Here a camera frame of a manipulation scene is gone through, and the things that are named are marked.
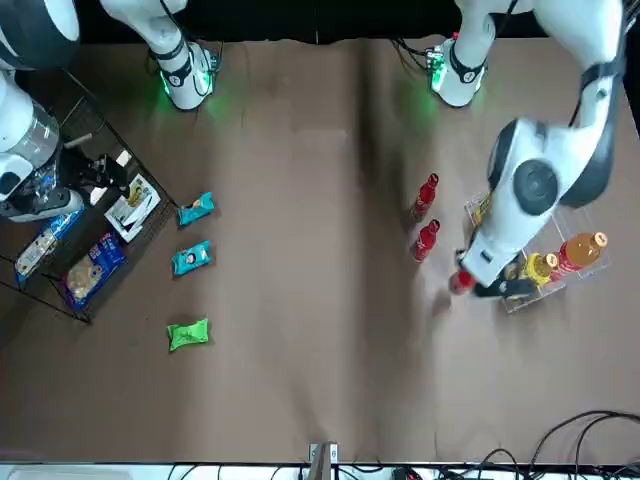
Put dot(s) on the orange tea bottle red label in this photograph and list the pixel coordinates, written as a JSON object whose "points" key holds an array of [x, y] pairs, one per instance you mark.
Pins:
{"points": [[580, 255]]}

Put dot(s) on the teal chips bag face print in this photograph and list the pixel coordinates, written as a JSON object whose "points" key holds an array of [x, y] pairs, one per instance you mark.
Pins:
{"points": [[191, 258]]}

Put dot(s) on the small connector green light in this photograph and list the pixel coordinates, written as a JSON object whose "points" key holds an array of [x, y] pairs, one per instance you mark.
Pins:
{"points": [[435, 57]]}

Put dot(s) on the red cola bottle colourful print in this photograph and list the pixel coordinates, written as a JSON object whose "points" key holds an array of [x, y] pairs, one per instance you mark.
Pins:
{"points": [[426, 242]]}

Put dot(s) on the grey metal bracket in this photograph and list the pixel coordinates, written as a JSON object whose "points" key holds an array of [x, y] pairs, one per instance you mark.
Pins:
{"points": [[322, 460]]}

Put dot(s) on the clear acrylic shelf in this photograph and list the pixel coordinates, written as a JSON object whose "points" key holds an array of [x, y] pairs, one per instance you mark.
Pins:
{"points": [[575, 220]]}

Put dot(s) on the blue cookie bag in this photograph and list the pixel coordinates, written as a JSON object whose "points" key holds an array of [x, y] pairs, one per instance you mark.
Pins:
{"points": [[95, 265]]}

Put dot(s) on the teal chips bag orange print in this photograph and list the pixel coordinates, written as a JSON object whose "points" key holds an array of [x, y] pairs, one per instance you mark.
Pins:
{"points": [[197, 209]]}

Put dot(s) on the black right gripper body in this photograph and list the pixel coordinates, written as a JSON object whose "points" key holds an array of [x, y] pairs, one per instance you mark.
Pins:
{"points": [[80, 175]]}

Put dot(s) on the white flat strip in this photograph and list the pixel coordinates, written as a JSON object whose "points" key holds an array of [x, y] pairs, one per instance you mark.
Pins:
{"points": [[123, 158]]}

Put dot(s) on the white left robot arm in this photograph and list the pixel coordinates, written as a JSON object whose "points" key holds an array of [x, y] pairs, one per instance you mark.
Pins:
{"points": [[535, 180]]}

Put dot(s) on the green chips bag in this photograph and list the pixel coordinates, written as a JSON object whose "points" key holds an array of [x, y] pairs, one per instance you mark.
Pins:
{"points": [[187, 335]]}

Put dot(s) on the white snack packet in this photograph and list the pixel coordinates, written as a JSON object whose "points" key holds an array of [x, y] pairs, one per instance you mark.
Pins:
{"points": [[132, 210]]}

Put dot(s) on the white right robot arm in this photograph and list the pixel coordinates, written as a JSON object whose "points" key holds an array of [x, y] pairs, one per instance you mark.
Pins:
{"points": [[30, 140]]}

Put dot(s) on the red cola bottle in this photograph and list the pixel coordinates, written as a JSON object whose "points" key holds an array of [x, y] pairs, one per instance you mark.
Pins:
{"points": [[460, 283], [425, 197]]}

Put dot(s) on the yellow label tea bottle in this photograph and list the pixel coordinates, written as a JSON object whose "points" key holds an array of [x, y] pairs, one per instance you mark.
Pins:
{"points": [[484, 210], [537, 265]]}

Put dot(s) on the long blue cookie packet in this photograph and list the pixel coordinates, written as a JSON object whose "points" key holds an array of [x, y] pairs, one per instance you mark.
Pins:
{"points": [[40, 247]]}

